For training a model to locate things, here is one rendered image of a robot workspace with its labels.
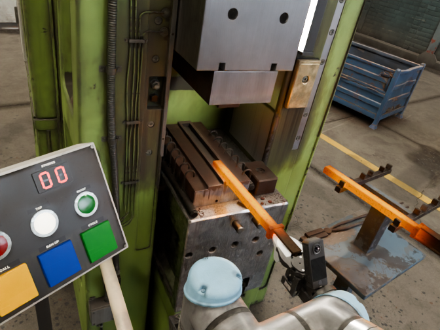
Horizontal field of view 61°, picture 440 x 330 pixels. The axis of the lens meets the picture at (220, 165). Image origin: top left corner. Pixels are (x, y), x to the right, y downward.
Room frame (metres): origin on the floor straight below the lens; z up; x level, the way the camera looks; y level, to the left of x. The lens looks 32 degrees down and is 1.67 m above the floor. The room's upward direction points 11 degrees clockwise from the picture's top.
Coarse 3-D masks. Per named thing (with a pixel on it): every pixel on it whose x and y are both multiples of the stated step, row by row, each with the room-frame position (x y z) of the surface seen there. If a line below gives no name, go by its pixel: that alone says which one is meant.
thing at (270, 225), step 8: (216, 160) 1.08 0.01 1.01; (224, 168) 1.03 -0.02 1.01; (224, 176) 1.00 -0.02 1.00; (232, 176) 0.99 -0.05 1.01; (232, 184) 0.95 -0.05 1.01; (240, 184) 0.96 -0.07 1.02; (240, 192) 0.91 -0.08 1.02; (248, 192) 0.92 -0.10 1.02; (248, 200) 0.87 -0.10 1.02; (256, 200) 0.88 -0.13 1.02; (248, 208) 0.86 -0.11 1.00; (256, 208) 0.84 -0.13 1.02; (256, 216) 0.82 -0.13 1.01; (264, 216) 0.81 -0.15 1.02; (264, 224) 0.79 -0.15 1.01; (272, 224) 0.78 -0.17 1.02; (280, 224) 0.78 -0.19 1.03; (272, 232) 0.76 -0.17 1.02; (280, 232) 0.75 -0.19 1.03; (288, 240) 0.72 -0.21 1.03; (288, 248) 0.70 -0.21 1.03; (296, 248) 0.70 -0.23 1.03; (296, 256) 0.69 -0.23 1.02
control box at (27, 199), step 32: (32, 160) 0.64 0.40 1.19; (64, 160) 0.66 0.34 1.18; (96, 160) 0.72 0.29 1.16; (0, 192) 0.54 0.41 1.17; (32, 192) 0.58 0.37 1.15; (64, 192) 0.63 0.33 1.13; (96, 192) 0.68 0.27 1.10; (0, 224) 0.51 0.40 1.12; (32, 224) 0.54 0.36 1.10; (64, 224) 0.59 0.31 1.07; (96, 224) 0.64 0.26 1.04; (32, 256) 0.51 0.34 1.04; (0, 320) 0.41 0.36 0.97
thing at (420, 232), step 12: (324, 168) 1.13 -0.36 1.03; (336, 180) 1.09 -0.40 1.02; (348, 180) 1.07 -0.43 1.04; (360, 192) 1.02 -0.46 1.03; (372, 204) 0.98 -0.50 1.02; (384, 204) 0.97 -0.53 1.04; (396, 216) 0.92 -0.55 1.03; (408, 228) 0.89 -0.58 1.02; (420, 228) 0.87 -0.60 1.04; (420, 240) 0.86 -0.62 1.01; (432, 240) 0.84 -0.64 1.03
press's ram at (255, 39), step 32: (192, 0) 0.95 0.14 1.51; (224, 0) 0.92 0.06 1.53; (256, 0) 0.96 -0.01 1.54; (288, 0) 1.01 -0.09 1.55; (192, 32) 0.93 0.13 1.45; (224, 32) 0.93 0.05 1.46; (256, 32) 0.97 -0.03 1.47; (288, 32) 1.03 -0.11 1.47; (192, 64) 0.91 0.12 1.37; (224, 64) 0.94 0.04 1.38; (256, 64) 0.98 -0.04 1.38; (288, 64) 1.04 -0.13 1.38
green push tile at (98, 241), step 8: (104, 224) 0.64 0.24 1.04; (88, 232) 0.61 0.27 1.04; (96, 232) 0.62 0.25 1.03; (104, 232) 0.63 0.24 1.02; (112, 232) 0.65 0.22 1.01; (88, 240) 0.60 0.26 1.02; (96, 240) 0.61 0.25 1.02; (104, 240) 0.62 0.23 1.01; (112, 240) 0.64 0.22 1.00; (88, 248) 0.59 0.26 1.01; (96, 248) 0.60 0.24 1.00; (104, 248) 0.61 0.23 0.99; (112, 248) 0.63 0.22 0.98; (88, 256) 0.58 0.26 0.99; (96, 256) 0.59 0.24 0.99
